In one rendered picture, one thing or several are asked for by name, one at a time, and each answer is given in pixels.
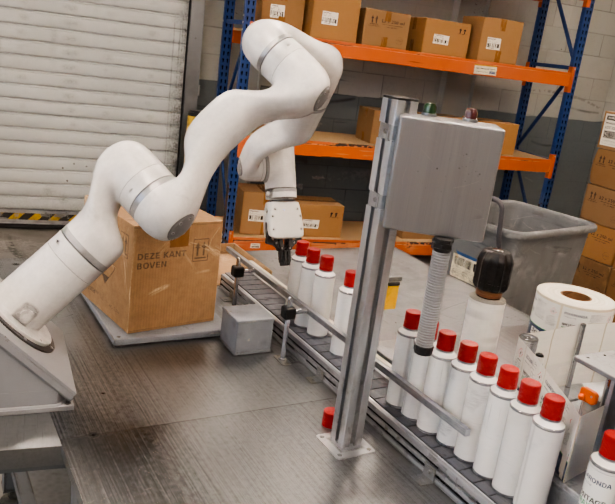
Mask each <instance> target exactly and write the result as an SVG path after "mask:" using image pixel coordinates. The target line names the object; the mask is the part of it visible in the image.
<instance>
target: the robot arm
mask: <svg viewBox="0 0 615 504"><path fill-rule="evenodd" d="M242 49H243V52H244V54H245V56H246V58H247V59H248V60H249V62H250V63H251V64H252V65H253V66H254V67H255V68H256V69H257V70H258V71H259V72H260V73H261V74H262V75H263V76H264V77H265V78H266V79H267V80H268V81H269V82H270V83H271V84H272V85H273V86H272V87H270V88H268V89H265V90H257V91H255V90H238V89H236V90H229V91H226V92H224V93H222V94H221V95H219V96H218V97H216V98H215V99H214V100H213V101H212V102H211V103H210V104H209V105H207V106H206V107H205V108H204V109H203V110H202V111H201V112H200V113H199V114H198V115H197V116H196V118H195V119H194V120H193V121H192V123H191V124H190V126H189V127H188V129H187V132H186V134H185V139H184V152H185V163H184V167H183V169H182V171H181V173H180V175H179V176H178V177H176V178H175V177H174V176H173V175H172V173H171V172H170V171H169V170H168V169H167V168H166V167H165V166H164V165H163V164H162V163H161V162H160V161H159V160H158V158H157V157H156V156H155V155H154V154H153V153H152V152H151V151H150V150H149V149H147V148H146V147H145V146H144V145H142V144H140V143H138V142H135V141H129V140H127V141H121V142H118V143H115V144H113V145H112V146H110V147H108V148H107V149H106V150H105V151H104V152H103V153H102V154H101V155H100V157H99V159H98V160H97V163H96V165H95V168H94V172H93V177H92V182H91V187H90V192H89V195H88V198H87V201H86V203H85V205H84V207H83V208H82V210H81V211H80V212H79V213H78V215H77V216H76V217H75V218H74V219H72V220H71V221H70V222H69V223H68V224H67V225H66V226H65V227H64V228H62V229H61V230H60V231H59V232H58V233H57V234H56V235H55V236H53V237H52V238H51V239H50V240H49V241H48V242H47V243H45V244H44V245H43V246H42V247H41V248H40V249H39V250H37V251H36V252H35V253H34V254H33V255H32V256H31V257H30V258H28V259H27V260H26V261H25V262H24V263H23V264H22V265H20V266H19V267H18V268H17V269H16V270H15V271H14V272H13V273H11V274H10V275H9V276H8V277H7V278H6V279H5V280H3V281H2V282H0V316H1V317H2V318H3V319H4V320H5V321H6V322H7V323H8V324H9V325H10V326H11V327H12V328H14V329H15V330H16V331H17V332H19V333H20V334H21V335H22V336H24V337H25V338H27V339H28V340H30V341H32V342H33V343H35V344H38V345H40V346H48V345H49V344H50V343H51V335H50V333H49V331H48V329H47V327H46V326H45V324H47V323H48V322H49V321H50V320H51V319H52V318H53V317H54V316H55V315H57V314H58V313H59V312H60V311H61V310H62V309H63V308H64V307H65V306H67V305H68V304H69V303H70V302H71V301H72V300H73V299H74V298H76V297H77V296H78V295H79V294H80V293H81V292H82V291H83V290H84V289H86V288H87V287H88V286H89V285H90V284H91V283H92V282H94V281H95V280H96V279H97V278H98V277H99V276H100V275H101V274H102V273H104V271H106V270H107V269H108V268H109V267H110V266H111V265H112V264H113V263H114V262H116V260H117V259H118V258H119V257H120V256H121V255H122V253H123V241H122V237H121V234H120V231H119V228H118V212H119V209H120V207H121V206H122V207H123V208H124V209H125V210H126V211H127V212H128V213H129V214H130V216H132V218H133V219H134V220H135V221H136V222H137V223H138V224H139V226H140V227H141V228H142V229H143V230H144V231H145V232H146V233H147V234H148V235H150V236H151V237H153V238H155V239H158V240H161V241H170V240H174V239H176V238H178V237H180V236H181V235H183V234H185V233H186V231H187V230H188V229H189V228H190V227H191V225H192V224H193V222H194V220H195V218H196V216H197V214H198V211H199V209H200V206H201V203H202V200H203V197H204V195H205V192H206V189H207V186H208V184H209V181H210V179H211V177H212V176H213V174H214V172H215V171H216V169H217V168H218V166H219V165H220V163H221V162H222V161H223V159H224V158H225V157H226V156H227V155H228V154H229V153H230V151H231V150H232V149H234V148H235V147H236V146H237V145H238V144H239V143H240V142H241V141H242V140H243V139H244V138H245V137H247V136H248V135H249V134H250V133H251V132H252V131H253V130H255V129H256V128H257V127H259V126H261V125H263V124H265V123H268V122H271V123H269V124H267V125H265V126H263V127H261V128H260V129H258V130H257V131H255V132H254V133H253V134H252V135H251V136H250V137H249V139H248V140H247V142H246V143H245V145H244V147H243V149H242V152H241V154H240V157H239V160H238V165H237V171H238V175H239V177H240V178H241V179H242V180H245V181H251V182H264V184H265V197H266V200H270V201H267V203H266V204H265V210H264V236H265V243H266V244H269V245H273V246H274V247H275V248H276V250H277V251H278V260H279V263H280V266H288V265H290V262H291V251H290V250H292V248H293V246H294V245H295V244H297V241H298V240H302V238H301V237H302V236H303V235H304V230H303V221H302V214H301V210H300V206H299V202H295V200H294V198H297V190H296V172H295V155H294V146H298V145H302V144H304V143H306V142H307V141H309V140H310V139H311V137H312V136H313V134H314V132H315V130H316V128H317V126H318V124H319V122H320V120H321V118H322V116H323V114H324V112H325V110H326V108H327V106H328V104H329V102H330V99H331V97H332V95H333V93H334V91H335V89H336V87H337V85H338V82H339V80H340V78H341V75H342V71H343V60H342V56H341V54H340V52H339V51H338V50H337V49H336V48H335V47H334V46H332V45H329V44H326V43H323V42H320V41H318V40H316V39H314V38H312V37H310V36H309V35H307V34H305V33H303V32H302V31H300V30H298V29H297V28H295V27H293V26H291V25H289V24H287V23H284V22H281V21H278V20H272V19H262V20H258V21H255V22H253V23H252V24H251V25H249V26H248V28H247V29H246V30H245V32H244V34H243V37H242ZM272 121H274V122H272ZM294 238H295V239H294ZM283 239H284V243H283ZM293 239H294V240H293Z"/></svg>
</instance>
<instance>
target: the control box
mask: <svg viewBox="0 0 615 504"><path fill-rule="evenodd" d="M504 137H505V130H504V129H502V128H500V127H499V126H497V125H496V124H490V123H483V122H478V123H473V122H467V121H462V120H461V119H454V118H446V117H439V116H436V117H430V116H424V115H421V114H417V115H416V114H408V113H402V114H400V116H399V121H398V127H397V134H396V140H395V146H394V152H393V159H392V165H391V171H390V177H389V183H388V190H387V195H386V202H385V208H384V214H383V228H386V229H392V230H399V231H406V232H413V233H419V234H426V235H433V236H439V237H446V238H453V239H460V240H466V241H473V242H482V241H483V240H484V235H485V230H486V225H487V220H488V215H489V210H490V205H491V201H492V196H493V191H494V186H495V181H496V176H497V171H498V166H499V161H500V156H501V151H502V146H503V142H504Z"/></svg>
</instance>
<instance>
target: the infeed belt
mask: <svg viewBox="0 0 615 504"><path fill-rule="evenodd" d="M225 274H226V275H227V276H228V277H230V278H231V279H232V280H233V281H235V277H233V276H232V275H231V272H225ZM238 285H239V286H240V287H241V288H243V289H244V290H245V291H246V292H247V293H248V294H250V295H251V296H252V297H253V298H254V299H255V300H257V301H258V302H259V303H260V304H261V305H263V306H264V307H265V308H266V309H267V310H268V311H270V312H271V313H272V314H273V315H274V316H275V317H277V318H278V319H279V320H280V321H281V322H282V323H284V324H285V319H283V318H282V317H281V316H280V314H281V307H282V305H285V302H286V299H285V298H283V297H282V296H281V295H280V294H278V293H277V292H276V291H274V290H273V289H272V288H271V287H269V286H268V285H267V284H266V283H264V282H263V281H262V280H260V279H259V278H258V277H257V276H255V275H254V274H253V273H244V277H240V278H239V284H238ZM289 328H290V329H291V330H292V331H293V332H294V333H295V334H297V335H298V336H299V337H300V338H301V339H302V340H304V341H305V342H306V343H307V344H308V345H310V346H311V347H312V348H313V349H314V350H315V351H317V352H318V353H319V354H320V355H321V356H322V357H324V358H325V359H326V360H327V361H328V362H330V363H331V364H332V365H333V366H334V367H335V368H337V369H338V370H339V371H340V372H341V366H342V359H343V358H339V357H335V356H333V355H331V354H330V346H331V339H332V335H330V334H329V333H328V332H327V336H326V337H325V338H314V337H310V336H309V335H307V333H306V332H307V329H302V328H298V327H296V326H295V325H294V320H290V324H289ZM388 383H389V380H388V379H387V378H385V377H384V376H383V375H381V374H380V373H379V372H378V371H376V370H375V369H374V371H373V377H372V383H371V389H370V395H369V397H371V398H372V399H373V400H374V401H375V402H377V403H378V404H379V405H380V406H381V407H382V408H384V409H385V410H386V411H387V412H388V413H389V414H391V415H392V416H393V417H394V418H395V419H397V420H398V421H399V422H400V423H401V424H402V425H404V426H405V427H406V428H407V429H408V430H409V431H411V432H412V433H413V434H414V435H415V436H417V437H418V438H419V439H420V440H421V441H422V442H424V443H425V444H426V445H427V446H428V447H429V448H431V449H432V450H433V451H434V452H435V453H436V454H438V455H439V456H440V457H441V458H442V459H444V460H445V461H446V462H447V463H448V464H449V465H451V466H452V467H453V468H454V469H455V470H456V471H458V472H459V473H460V474H461V475H462V476H464V477H465V478H466V479H467V480H468V481H469V482H471V483H472V484H473V485H474V486H475V487H476V488H478V489H479V490H480V491H481V492H482V493H484V494H485V495H486V496H487V497H488V498H489V499H491V500H492V501H493V502H494V503H495V504H512V501H513V499H510V498H505V497H503V496H500V495H498V494H497V493H496V492H494V491H493V489H492V487H491V483H492V481H490V480H485V479H482V478H480V477H479V476H477V475H476V474H475V473H474V472H473V470H472V467H473V464H467V463H463V462H461V461H459V460H458V459H456V458H455V456H454V454H453V451H454V449H450V448H446V447H444V446H442V445H440V444H439V443H438V442H437V441H436V436H437V435H428V434H425V433H422V432H421V431H419V430H418V429H417V427H416V423H417V422H414V421H410V420H407V419H405V418H404V417H403V416H402V415H401V409H397V408H393V407H391V406H389V405H388V404H387V403H386V401H385V400H386V395H387V389H388Z"/></svg>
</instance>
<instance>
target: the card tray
mask: <svg viewBox="0 0 615 504"><path fill-rule="evenodd" d="M226 246H230V247H231V248H233V249H234V250H235V251H237V252H238V253H239V254H241V255H242V256H243V257H245V258H246V259H247V260H252V261H254V262H255V263H256V264H258V265H259V266H260V267H262V268H263V269H264V270H266V271H267V272H268V273H270V274H271V275H272V270H270V269H269V268H268V267H266V266H265V265H264V264H262V263H261V262H260V261H258V260H257V259H256V258H254V257H253V256H251V255H250V254H249V253H247V252H246V251H245V250H243V249H242V248H241V247H239V246H238V245H237V244H235V243H221V249H220V259H219V270H218V280H217V286H220V280H221V274H225V272H231V266H232V265H236V262H237V259H236V258H235V257H233V256H232V255H231V254H230V253H228V252H227V251H226Z"/></svg>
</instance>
